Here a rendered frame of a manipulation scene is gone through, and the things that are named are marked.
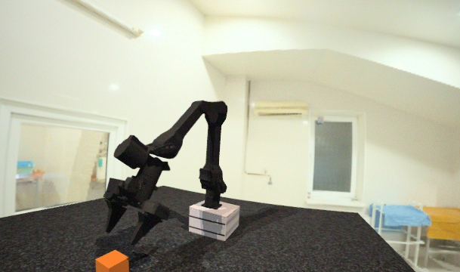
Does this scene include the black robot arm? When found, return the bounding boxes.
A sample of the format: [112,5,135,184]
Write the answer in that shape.
[107,100,227,209]

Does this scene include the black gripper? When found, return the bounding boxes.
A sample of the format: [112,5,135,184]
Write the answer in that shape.
[103,173,170,246]

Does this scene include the orange cube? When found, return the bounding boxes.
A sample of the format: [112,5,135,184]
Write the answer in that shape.
[95,250,129,272]

